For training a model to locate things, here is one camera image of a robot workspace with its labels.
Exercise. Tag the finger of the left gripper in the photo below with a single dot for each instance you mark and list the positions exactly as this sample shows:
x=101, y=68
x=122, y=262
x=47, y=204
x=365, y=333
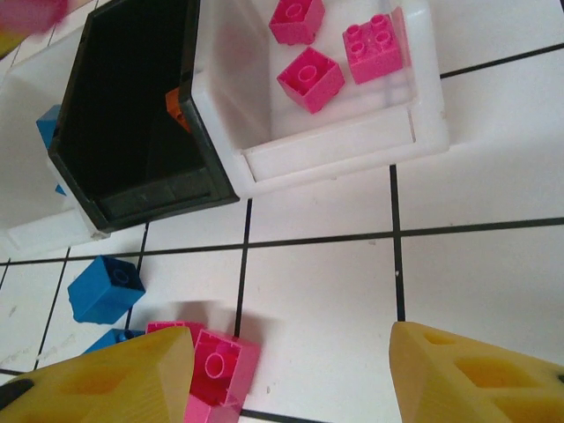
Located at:
x=8, y=44

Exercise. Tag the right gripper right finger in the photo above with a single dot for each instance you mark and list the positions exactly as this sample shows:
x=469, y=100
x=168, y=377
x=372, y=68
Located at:
x=462, y=388

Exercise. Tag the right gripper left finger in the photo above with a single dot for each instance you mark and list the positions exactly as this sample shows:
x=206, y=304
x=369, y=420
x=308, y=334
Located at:
x=110, y=388

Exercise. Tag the pink lego brick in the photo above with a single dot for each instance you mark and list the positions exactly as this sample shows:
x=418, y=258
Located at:
x=310, y=79
x=220, y=374
x=31, y=13
x=167, y=328
x=374, y=48
x=296, y=20

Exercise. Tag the blue lego brick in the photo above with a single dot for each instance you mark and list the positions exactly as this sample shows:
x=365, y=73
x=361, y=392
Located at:
x=110, y=341
x=59, y=189
x=46, y=128
x=106, y=288

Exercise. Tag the orange lego brick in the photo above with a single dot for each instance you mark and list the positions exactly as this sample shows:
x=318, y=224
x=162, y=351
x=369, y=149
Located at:
x=178, y=110

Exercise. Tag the white plastic bin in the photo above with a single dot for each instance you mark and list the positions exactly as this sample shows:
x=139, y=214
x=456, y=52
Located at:
x=343, y=145
x=26, y=198

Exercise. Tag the black plastic bin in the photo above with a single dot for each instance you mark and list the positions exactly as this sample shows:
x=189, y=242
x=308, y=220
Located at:
x=211, y=176

